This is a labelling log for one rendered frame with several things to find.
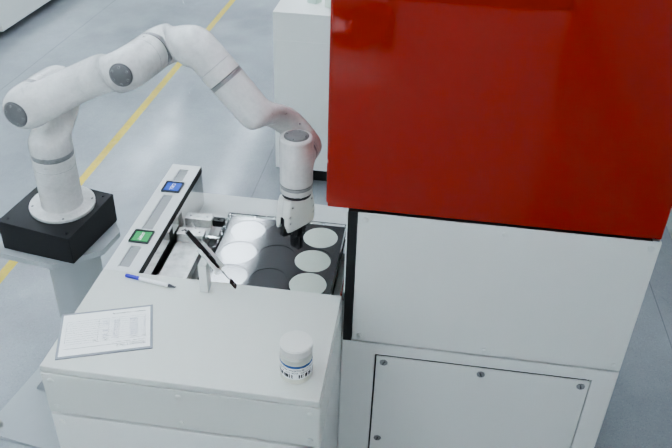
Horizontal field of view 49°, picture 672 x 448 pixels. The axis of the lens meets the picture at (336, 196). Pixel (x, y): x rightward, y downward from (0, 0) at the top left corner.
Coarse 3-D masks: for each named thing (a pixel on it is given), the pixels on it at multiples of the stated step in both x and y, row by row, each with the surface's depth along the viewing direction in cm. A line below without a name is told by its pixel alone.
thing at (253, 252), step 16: (240, 224) 217; (256, 224) 218; (272, 224) 218; (224, 240) 210; (240, 240) 210; (256, 240) 211; (272, 240) 211; (288, 240) 211; (224, 256) 204; (240, 256) 204; (256, 256) 204; (272, 256) 205; (288, 256) 205; (336, 256) 205; (224, 272) 198; (240, 272) 198; (256, 272) 199; (272, 272) 199; (288, 272) 199; (304, 272) 199; (320, 272) 199; (288, 288) 193
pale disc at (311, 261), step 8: (296, 256) 205; (304, 256) 205; (312, 256) 205; (320, 256) 205; (328, 256) 205; (296, 264) 202; (304, 264) 202; (312, 264) 202; (320, 264) 202; (328, 264) 202
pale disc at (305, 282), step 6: (294, 276) 197; (300, 276) 197; (306, 276) 198; (312, 276) 198; (318, 276) 198; (294, 282) 195; (300, 282) 195; (306, 282) 195; (312, 282) 195; (318, 282) 196; (324, 282) 196; (294, 288) 193; (300, 288) 193; (306, 288) 193; (312, 288) 193; (318, 288) 193; (324, 288) 194
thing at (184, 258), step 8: (208, 232) 217; (208, 240) 217; (176, 248) 210; (184, 248) 210; (192, 248) 210; (176, 256) 207; (184, 256) 207; (192, 256) 207; (200, 256) 210; (168, 264) 203; (176, 264) 204; (184, 264) 204; (192, 264) 204; (160, 272) 200; (168, 272) 201; (176, 272) 201; (184, 272) 201; (192, 272) 204
